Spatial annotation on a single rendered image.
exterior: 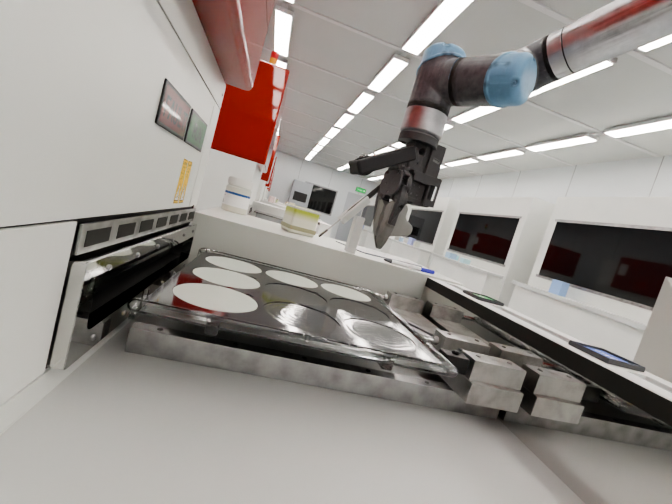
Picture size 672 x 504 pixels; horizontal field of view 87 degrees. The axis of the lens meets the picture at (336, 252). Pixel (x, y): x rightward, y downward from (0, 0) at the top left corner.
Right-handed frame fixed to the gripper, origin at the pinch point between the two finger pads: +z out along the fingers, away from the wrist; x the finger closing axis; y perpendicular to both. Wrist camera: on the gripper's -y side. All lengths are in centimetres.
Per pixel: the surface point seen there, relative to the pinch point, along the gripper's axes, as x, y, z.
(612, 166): 275, 444, -161
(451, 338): -17.3, 7.9, 10.3
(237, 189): 43.5, -22.7, -1.3
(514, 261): 296, 361, -6
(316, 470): -33.4, -16.5, 18.7
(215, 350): -17.1, -25.3, 16.7
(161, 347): -16.1, -31.1, 17.5
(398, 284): 10.8, 14.3, 8.9
